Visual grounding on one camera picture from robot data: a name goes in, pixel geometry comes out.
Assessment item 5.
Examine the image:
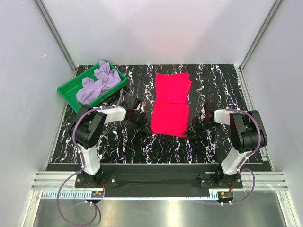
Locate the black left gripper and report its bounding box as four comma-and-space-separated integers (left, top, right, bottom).
128, 111, 152, 134

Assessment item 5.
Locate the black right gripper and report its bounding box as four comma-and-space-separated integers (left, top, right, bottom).
182, 116, 219, 140

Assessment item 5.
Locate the red t shirt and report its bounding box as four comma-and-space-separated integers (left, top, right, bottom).
151, 72, 192, 138

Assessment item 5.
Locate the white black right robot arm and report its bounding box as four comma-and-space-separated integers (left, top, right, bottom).
183, 102, 268, 188

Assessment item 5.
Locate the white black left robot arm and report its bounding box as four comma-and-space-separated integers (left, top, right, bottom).
69, 97, 152, 187

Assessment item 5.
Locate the lavender t shirt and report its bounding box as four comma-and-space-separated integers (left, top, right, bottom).
76, 60, 121, 104

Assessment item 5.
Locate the right orange connector box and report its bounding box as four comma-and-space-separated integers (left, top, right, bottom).
217, 191, 233, 206

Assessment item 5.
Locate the green plastic bin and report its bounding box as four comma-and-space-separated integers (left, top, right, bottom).
57, 60, 127, 113

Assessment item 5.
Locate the left small circuit board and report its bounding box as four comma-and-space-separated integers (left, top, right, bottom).
91, 191, 104, 198

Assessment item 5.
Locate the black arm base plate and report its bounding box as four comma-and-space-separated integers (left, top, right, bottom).
75, 164, 242, 198

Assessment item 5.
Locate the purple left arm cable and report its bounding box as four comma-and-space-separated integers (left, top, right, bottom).
56, 89, 133, 225

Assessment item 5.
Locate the grey slotted cable duct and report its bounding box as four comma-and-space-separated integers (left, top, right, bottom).
41, 189, 218, 201

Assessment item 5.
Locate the aluminium frame profile left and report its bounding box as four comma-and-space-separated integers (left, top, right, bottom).
33, 0, 78, 73

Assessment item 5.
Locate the aluminium frame profile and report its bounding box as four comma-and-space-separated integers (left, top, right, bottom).
239, 0, 284, 72
33, 0, 78, 73

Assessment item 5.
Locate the aluminium front rail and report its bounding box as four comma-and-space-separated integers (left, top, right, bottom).
33, 171, 288, 191

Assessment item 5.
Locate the aluminium frame profile right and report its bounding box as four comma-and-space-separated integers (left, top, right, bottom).
239, 0, 284, 72

